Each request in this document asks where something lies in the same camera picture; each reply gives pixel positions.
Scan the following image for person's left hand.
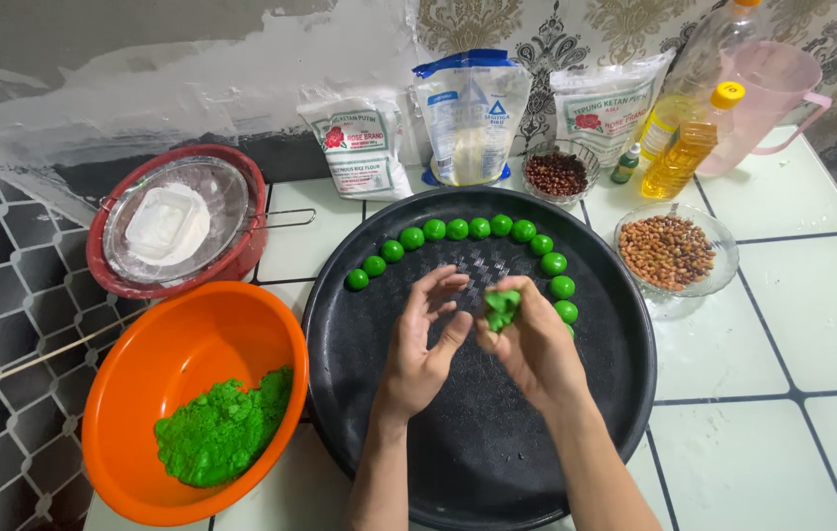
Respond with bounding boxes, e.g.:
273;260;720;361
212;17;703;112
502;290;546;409
376;264;476;424

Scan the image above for person's right hand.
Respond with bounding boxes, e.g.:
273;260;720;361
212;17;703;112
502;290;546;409
475;276;591;414

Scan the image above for green dough piece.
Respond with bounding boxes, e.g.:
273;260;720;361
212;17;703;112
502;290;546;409
483;289;522;333

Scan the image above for black round tray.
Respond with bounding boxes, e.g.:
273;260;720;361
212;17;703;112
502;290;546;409
301;186;658;531

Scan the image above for row of green dough balls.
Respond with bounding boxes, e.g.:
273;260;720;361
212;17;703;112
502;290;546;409
344;214;579;339

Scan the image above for light brown peanuts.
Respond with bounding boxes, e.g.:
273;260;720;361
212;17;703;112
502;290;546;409
618;215;717;292

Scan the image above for dark red peanuts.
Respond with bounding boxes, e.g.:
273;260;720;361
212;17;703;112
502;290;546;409
525;151;589;198

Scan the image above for small glass bowl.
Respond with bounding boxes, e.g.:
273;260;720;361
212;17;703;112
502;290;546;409
521;139;601;207

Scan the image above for red plastic bowl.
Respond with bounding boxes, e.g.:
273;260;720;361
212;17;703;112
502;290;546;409
86;144;269;300

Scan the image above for small green-capped bottle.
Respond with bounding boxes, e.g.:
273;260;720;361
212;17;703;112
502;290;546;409
610;142;642;184

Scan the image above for crumbly green dough heap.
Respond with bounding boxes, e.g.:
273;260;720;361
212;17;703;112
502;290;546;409
153;366;294;488

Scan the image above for wide glass bowl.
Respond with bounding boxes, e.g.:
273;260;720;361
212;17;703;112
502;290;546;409
614;203;740;299

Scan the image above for small white rice flour bag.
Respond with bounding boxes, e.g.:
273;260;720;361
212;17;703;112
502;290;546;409
297;96;414;202

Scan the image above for blue-topped clear flour bag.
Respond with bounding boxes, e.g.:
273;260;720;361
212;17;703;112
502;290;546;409
411;49;534;188

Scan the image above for yellow-capped oil bottle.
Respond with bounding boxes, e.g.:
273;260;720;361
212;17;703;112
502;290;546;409
640;81;746;200

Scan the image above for orange plastic bowl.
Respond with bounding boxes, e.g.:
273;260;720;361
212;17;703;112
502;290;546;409
81;281;310;528

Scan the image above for large white rice flour bag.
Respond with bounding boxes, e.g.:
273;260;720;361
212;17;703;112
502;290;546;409
549;50;676;169

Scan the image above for white flour heap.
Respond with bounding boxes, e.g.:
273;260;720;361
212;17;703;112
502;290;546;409
123;183;211;267

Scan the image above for metal mesh sieve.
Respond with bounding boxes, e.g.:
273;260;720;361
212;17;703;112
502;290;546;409
99;155;317;286

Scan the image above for white plastic container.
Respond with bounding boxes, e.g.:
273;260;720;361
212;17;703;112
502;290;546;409
125;187;196;249

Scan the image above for pink plastic jug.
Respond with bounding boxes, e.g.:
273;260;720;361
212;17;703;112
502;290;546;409
696;40;833;177

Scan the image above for large orange-capped oil bottle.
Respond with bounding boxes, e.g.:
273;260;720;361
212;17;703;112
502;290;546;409
640;0;766;162

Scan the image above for thin wooden stick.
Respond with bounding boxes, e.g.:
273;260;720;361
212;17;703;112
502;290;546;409
0;306;150;406

